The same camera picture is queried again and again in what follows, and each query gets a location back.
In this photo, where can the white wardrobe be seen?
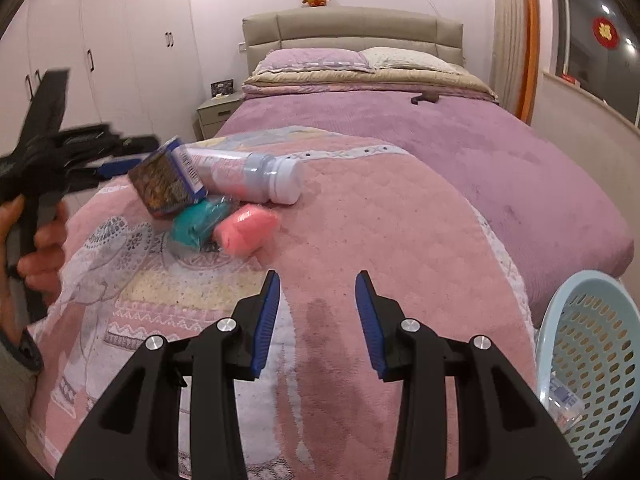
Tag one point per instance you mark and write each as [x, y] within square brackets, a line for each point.
[125, 35]

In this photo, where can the purple bedspread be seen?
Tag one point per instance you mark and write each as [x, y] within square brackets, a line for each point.
[500, 170]

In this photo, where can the clear plastic bottle white cap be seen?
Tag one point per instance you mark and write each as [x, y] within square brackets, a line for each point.
[250, 175]

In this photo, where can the purple pillow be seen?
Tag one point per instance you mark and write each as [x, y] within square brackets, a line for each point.
[310, 60]

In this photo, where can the blue and white milk carton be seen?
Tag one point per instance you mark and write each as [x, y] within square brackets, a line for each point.
[562, 402]

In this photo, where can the pale floral pillow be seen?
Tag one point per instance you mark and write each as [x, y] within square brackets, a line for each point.
[410, 58]

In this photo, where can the folded beige quilt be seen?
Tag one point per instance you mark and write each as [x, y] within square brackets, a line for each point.
[350, 82]

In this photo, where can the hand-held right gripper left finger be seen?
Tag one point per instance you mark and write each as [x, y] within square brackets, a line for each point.
[267, 320]

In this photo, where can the red round window decoration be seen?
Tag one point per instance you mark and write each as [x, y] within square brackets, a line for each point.
[605, 33]

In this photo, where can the light blue plastic basket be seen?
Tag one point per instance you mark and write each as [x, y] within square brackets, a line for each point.
[600, 350]

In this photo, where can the beige padded headboard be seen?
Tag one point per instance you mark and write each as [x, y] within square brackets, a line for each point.
[350, 30]

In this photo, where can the dark framed window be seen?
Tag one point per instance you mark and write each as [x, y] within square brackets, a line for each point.
[585, 0]

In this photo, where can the pink patterned blanket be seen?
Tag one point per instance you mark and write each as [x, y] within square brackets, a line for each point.
[375, 220]

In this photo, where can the small dark printed carton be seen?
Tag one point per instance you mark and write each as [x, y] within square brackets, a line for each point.
[165, 180]

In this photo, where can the beige nightstand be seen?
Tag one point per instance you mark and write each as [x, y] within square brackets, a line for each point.
[215, 115]

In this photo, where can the small dark object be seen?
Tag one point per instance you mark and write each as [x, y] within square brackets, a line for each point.
[425, 96]

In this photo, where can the pink plastic packet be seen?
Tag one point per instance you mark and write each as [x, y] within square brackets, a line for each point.
[245, 230]

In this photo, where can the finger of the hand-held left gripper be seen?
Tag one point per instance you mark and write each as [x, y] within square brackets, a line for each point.
[117, 169]
[110, 140]

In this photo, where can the beige and orange curtain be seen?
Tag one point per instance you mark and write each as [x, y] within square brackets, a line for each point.
[515, 35]

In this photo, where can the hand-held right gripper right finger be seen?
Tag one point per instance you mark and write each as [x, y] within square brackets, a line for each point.
[370, 320]

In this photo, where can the person's left hand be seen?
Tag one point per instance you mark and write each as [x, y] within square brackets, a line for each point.
[47, 255]

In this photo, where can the small dark photo frame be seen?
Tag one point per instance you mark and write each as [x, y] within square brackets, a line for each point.
[222, 88]

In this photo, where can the person's left forearm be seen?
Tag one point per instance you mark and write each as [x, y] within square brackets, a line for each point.
[12, 390]

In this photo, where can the teal plastic packet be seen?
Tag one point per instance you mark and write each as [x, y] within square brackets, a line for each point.
[195, 222]

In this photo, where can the window sill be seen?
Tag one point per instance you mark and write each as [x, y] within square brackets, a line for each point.
[590, 97]

